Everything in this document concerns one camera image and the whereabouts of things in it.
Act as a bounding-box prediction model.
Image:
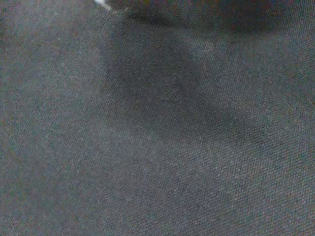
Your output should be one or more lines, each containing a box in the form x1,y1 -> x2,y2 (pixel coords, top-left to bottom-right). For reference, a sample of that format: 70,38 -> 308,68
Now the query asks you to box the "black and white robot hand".
94,0 -> 112,11

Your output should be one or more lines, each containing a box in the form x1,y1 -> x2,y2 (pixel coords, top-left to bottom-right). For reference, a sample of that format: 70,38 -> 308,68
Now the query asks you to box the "black cloth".
0,0 -> 315,236

